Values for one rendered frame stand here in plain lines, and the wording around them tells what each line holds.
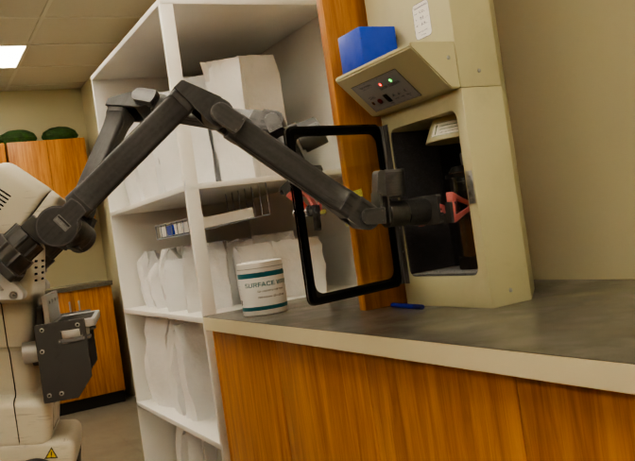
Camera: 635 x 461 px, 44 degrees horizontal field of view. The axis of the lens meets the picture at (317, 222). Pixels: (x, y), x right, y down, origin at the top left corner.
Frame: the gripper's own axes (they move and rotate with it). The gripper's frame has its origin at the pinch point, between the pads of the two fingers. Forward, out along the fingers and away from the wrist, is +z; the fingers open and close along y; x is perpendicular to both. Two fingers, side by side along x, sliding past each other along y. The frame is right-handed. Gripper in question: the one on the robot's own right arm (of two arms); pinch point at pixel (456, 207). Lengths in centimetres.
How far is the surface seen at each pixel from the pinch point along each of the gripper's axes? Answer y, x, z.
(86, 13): 333, -147, -2
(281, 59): 151, -73, 35
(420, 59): -13.7, -31.0, -15.8
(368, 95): 11.4, -28.5, -13.4
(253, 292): 57, 17, -28
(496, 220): -14.6, 3.9, -1.2
